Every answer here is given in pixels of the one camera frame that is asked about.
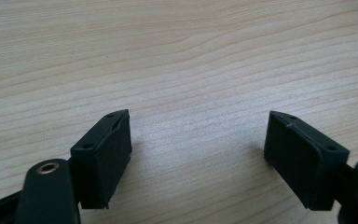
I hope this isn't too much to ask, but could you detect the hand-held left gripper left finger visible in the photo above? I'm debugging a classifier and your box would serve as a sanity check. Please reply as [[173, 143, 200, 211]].
[[69, 108, 133, 210]]

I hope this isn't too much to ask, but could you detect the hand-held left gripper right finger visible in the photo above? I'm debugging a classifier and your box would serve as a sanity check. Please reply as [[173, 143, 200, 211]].
[[263, 110, 351, 212]]

